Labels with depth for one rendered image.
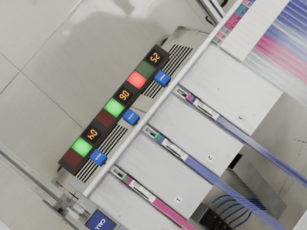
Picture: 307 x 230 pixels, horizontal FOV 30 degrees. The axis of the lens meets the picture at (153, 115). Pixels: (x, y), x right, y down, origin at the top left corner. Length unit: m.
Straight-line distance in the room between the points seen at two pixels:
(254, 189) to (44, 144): 0.74
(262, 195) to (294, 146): 0.19
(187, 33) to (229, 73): 0.72
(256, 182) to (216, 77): 0.41
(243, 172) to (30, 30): 0.80
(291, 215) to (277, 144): 0.25
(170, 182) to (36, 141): 0.81
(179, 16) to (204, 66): 0.87
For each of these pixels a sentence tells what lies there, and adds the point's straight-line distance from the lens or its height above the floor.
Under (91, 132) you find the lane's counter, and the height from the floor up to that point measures 0.65.
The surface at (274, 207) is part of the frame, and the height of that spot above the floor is 0.66.
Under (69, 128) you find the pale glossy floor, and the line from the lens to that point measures 1.96.
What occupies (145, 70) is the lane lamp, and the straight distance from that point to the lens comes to 1.26.
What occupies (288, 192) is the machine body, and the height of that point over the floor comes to 0.62.
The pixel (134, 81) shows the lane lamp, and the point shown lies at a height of 0.66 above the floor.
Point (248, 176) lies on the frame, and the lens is 1.54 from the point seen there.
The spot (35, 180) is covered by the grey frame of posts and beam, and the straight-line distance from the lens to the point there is 1.40.
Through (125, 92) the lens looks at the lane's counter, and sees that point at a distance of 1.25.
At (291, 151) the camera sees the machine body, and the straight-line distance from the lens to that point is 1.70.
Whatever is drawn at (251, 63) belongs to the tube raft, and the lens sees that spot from 1.27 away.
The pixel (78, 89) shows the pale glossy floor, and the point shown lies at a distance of 1.94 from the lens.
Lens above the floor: 1.70
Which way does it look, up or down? 53 degrees down
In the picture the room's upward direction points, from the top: 113 degrees clockwise
